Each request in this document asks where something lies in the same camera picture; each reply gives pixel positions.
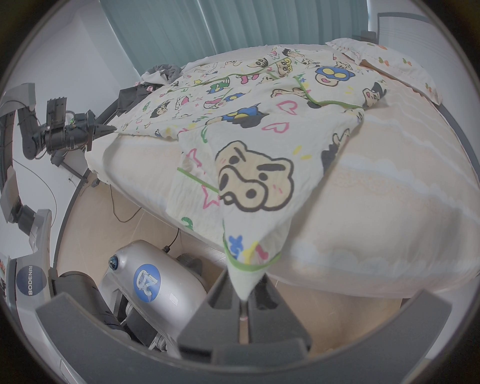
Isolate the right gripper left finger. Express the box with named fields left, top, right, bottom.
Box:
left=178, top=268, right=241, bottom=358

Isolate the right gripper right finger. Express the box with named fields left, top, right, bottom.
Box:
left=247, top=274, right=313, bottom=353

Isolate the white printed pyjama top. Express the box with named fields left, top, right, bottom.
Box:
left=114, top=44, right=389, bottom=301

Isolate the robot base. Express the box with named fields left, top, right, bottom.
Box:
left=0, top=208, right=211, bottom=361

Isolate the pile of clothes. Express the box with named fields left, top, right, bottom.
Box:
left=118, top=63, right=183, bottom=114

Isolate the bed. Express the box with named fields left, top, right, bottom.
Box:
left=84, top=13, right=480, bottom=299

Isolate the blue-green curtain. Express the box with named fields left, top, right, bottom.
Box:
left=99, top=0, right=371, bottom=78

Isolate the white printed pillow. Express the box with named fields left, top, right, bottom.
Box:
left=325, top=37, right=444, bottom=106

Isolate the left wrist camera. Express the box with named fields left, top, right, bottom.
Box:
left=46, top=97, right=69, bottom=130

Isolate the black cable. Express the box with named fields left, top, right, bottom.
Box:
left=11, top=158, right=58, bottom=223
left=110, top=183, right=181, bottom=253

